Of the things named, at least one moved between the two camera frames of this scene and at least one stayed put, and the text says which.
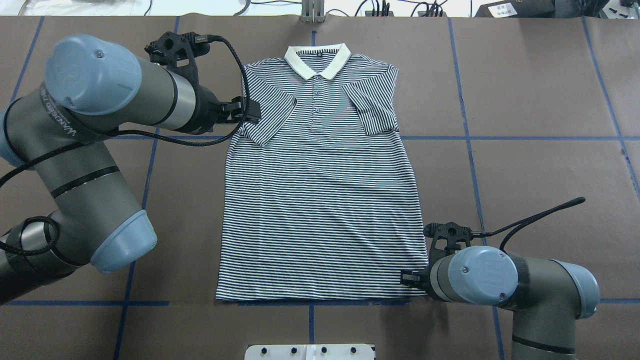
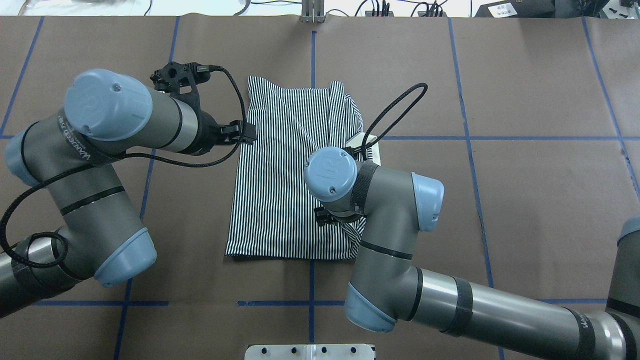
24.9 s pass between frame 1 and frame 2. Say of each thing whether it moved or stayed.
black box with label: stayed
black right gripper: moved
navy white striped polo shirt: moved
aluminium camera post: stayed
